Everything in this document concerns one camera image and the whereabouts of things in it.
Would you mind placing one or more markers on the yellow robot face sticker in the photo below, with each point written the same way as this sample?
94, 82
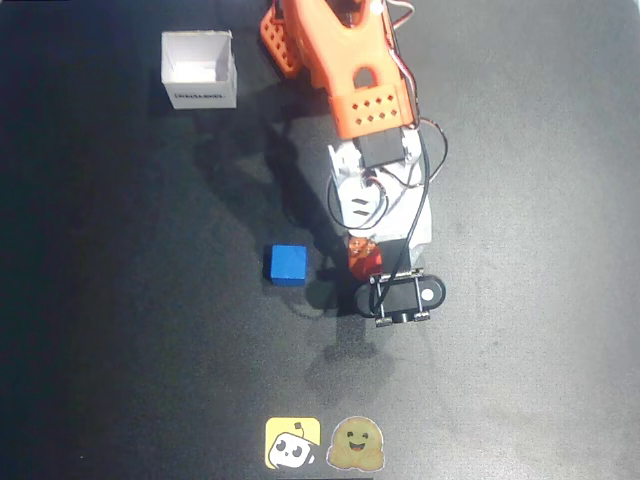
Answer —
280, 430

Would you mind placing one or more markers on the blue cube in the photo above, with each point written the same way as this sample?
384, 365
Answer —
289, 264

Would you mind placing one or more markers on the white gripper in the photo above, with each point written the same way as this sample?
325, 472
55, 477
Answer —
364, 256

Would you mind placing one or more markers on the hugging face emoji sticker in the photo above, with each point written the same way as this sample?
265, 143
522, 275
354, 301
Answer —
356, 442

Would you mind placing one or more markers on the black webcam on gripper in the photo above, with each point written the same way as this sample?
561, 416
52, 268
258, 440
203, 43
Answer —
400, 295

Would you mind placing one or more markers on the white and orange robot arm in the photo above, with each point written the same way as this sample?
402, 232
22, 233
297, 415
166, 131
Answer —
325, 45

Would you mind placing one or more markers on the red cube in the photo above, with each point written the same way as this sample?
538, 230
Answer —
366, 267

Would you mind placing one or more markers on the white cardboard box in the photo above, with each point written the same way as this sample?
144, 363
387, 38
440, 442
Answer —
200, 92

